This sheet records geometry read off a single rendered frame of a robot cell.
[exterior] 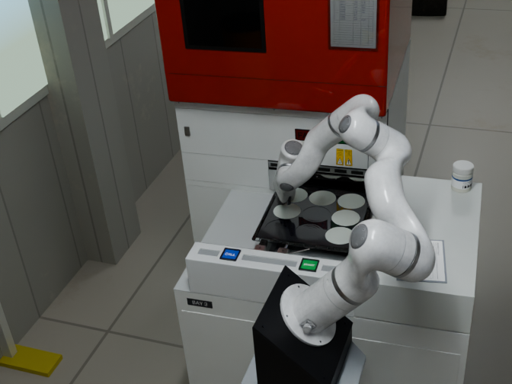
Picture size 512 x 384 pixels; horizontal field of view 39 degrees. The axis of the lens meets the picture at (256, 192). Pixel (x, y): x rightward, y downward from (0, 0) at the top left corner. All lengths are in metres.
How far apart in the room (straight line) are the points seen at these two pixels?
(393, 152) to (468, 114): 3.27
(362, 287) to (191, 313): 0.82
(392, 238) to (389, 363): 0.74
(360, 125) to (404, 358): 0.80
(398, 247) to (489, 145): 3.20
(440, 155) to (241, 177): 2.15
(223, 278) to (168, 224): 1.89
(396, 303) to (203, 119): 1.06
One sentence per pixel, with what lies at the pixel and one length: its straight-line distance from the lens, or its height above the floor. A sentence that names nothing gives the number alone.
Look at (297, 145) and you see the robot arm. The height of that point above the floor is 1.21.
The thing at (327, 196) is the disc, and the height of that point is 0.90.
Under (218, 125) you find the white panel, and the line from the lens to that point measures 2.78.
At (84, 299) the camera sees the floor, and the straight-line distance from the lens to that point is 3.80.
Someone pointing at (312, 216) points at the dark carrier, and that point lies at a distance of 2.59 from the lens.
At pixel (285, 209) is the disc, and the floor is 0.90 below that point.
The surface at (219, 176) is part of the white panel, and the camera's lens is 2.90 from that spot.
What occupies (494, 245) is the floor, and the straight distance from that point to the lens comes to 4.01.
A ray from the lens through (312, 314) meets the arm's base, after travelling 1.97.
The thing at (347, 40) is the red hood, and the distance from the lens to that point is 2.44.
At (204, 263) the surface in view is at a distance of 2.33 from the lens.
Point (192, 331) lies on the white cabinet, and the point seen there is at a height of 0.64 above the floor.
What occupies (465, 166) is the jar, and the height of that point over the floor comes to 1.06.
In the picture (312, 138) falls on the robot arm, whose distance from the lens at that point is 2.30.
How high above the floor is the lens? 2.39
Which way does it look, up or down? 33 degrees down
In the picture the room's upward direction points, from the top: 5 degrees counter-clockwise
